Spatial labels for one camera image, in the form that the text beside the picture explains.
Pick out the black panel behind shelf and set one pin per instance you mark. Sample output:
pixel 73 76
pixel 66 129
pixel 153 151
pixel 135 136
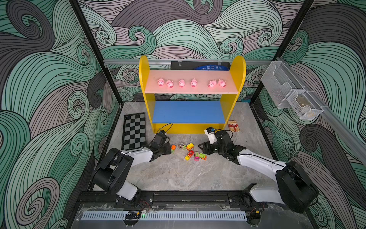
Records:
pixel 193 65

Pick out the blue oval basket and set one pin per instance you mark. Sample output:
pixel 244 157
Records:
pixel 212 68

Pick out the red yellow bulldozer toy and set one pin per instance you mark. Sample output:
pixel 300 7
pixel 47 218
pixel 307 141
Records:
pixel 189 155

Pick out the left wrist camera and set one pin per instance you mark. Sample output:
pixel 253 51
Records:
pixel 161 133

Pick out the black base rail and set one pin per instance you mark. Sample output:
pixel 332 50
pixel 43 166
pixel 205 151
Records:
pixel 159 199

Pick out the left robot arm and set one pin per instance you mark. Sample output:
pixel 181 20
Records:
pixel 111 173

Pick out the black white chessboard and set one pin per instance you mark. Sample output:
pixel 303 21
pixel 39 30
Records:
pixel 134 131

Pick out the magenta brown truck toy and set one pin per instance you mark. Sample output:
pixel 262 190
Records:
pixel 196 156

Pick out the green orange flatbed truck toy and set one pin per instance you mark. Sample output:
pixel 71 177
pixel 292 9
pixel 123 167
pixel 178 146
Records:
pixel 203 156

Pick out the small clear plastic bin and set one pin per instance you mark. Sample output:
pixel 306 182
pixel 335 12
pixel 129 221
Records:
pixel 304 105

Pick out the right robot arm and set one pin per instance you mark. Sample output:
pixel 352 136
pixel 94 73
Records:
pixel 293 188

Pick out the pink toy pig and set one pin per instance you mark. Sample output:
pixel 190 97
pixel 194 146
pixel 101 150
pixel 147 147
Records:
pixel 181 83
pixel 212 83
pixel 160 82
pixel 194 83
pixel 222 83
pixel 169 83

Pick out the yellow toy shelf unit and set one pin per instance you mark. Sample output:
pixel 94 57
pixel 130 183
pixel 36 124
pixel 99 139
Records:
pixel 191 117

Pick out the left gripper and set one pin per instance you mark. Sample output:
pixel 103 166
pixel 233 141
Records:
pixel 167 150

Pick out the white slotted cable duct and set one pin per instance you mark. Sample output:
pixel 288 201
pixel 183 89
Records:
pixel 168 215

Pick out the yellow dump truck toy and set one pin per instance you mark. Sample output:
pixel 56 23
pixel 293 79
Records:
pixel 190 146

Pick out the large clear plastic bin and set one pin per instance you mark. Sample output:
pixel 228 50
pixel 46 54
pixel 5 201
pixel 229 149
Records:
pixel 278 81

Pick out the red patterned small box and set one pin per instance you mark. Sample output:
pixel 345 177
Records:
pixel 233 126

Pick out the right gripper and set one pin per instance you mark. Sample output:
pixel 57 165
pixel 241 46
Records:
pixel 210 147

